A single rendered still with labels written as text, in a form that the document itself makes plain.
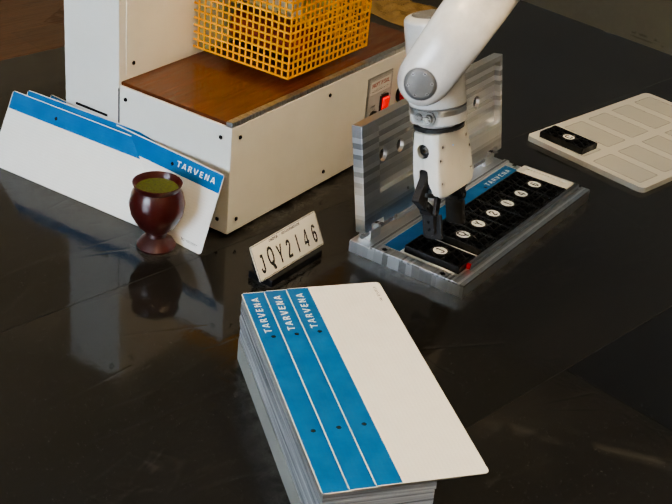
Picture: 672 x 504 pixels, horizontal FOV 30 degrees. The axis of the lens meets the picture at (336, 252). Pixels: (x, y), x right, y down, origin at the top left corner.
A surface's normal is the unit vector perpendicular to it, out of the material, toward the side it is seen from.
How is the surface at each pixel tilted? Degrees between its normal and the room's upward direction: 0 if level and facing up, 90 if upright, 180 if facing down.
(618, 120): 0
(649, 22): 90
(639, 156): 0
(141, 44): 90
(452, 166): 78
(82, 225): 0
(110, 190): 63
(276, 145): 90
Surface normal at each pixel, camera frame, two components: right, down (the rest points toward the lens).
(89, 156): -0.44, -0.06
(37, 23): 0.08, -0.87
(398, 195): 0.82, 0.21
